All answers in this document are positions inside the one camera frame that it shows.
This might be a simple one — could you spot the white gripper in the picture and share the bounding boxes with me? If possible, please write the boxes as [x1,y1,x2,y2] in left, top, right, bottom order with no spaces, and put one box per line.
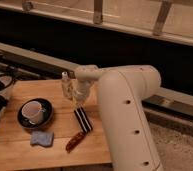
[61,71,93,108]

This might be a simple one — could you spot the black white striped eraser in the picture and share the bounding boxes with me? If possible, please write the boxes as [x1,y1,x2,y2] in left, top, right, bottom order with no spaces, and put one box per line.
[74,107,93,133]

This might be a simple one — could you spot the red brown chili pepper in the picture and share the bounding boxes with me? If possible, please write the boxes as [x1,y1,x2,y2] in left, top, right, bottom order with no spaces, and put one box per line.
[65,132,86,153]

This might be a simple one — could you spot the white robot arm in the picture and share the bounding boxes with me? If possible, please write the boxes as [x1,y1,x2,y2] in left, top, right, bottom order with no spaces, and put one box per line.
[62,65,164,171]

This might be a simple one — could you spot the black saucer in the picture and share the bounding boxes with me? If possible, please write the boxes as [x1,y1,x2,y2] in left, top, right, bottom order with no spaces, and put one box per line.
[17,98,53,130]

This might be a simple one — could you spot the white cup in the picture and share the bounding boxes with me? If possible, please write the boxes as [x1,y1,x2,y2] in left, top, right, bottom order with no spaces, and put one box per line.
[21,101,44,124]

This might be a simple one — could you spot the blue sponge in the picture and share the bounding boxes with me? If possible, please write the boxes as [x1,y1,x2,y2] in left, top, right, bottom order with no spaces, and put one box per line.
[30,131,54,147]

